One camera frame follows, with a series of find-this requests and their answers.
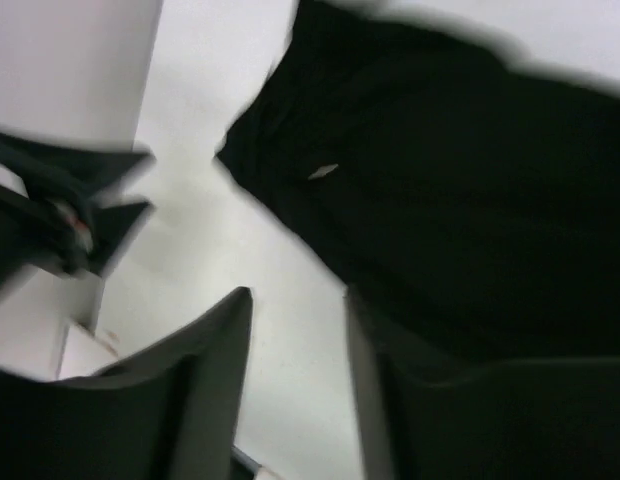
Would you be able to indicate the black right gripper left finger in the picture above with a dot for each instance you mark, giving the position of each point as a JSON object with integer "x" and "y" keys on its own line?
{"x": 169, "y": 411}

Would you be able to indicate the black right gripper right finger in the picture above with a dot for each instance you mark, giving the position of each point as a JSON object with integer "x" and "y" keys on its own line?
{"x": 421, "y": 416}

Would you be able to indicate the black trousers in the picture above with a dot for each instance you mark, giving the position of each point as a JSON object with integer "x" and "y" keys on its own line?
{"x": 478, "y": 205}

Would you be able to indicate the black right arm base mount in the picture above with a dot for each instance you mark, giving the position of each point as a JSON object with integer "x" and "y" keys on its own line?
{"x": 58, "y": 224}

